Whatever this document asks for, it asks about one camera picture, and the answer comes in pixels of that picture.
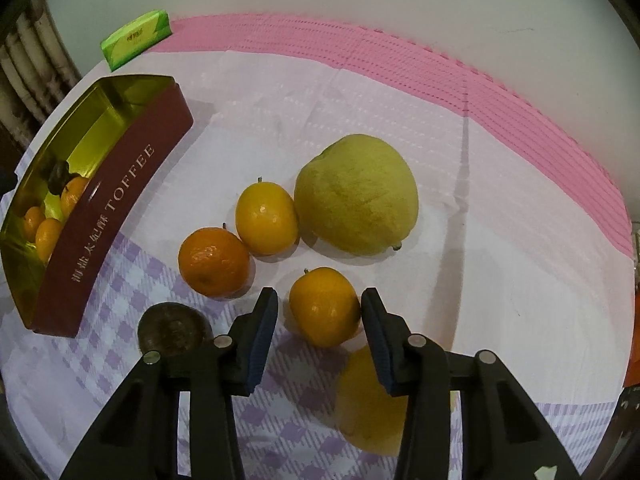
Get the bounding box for dark passion fruit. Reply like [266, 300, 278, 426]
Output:
[137, 302, 212, 356]
[47, 159, 79, 196]

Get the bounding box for pale yellow pear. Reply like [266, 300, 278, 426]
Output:
[334, 347, 408, 456]

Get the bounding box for deep orange mandarin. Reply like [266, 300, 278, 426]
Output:
[178, 228, 250, 298]

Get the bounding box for yellow orange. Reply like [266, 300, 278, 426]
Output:
[288, 266, 360, 348]
[234, 181, 298, 257]

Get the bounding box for small orange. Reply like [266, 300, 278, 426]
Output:
[35, 218, 63, 264]

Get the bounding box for large green pomelo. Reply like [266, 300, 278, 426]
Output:
[294, 133, 419, 256]

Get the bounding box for gold red toffee tin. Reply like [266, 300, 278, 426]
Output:
[1, 74, 193, 338]

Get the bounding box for pink purple checked tablecloth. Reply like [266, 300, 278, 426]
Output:
[1, 14, 634, 479]

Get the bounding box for ribbed grey radiator pipes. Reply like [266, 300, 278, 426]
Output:
[1, 0, 80, 150]

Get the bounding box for green tissue pack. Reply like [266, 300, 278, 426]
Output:
[100, 10, 172, 72]

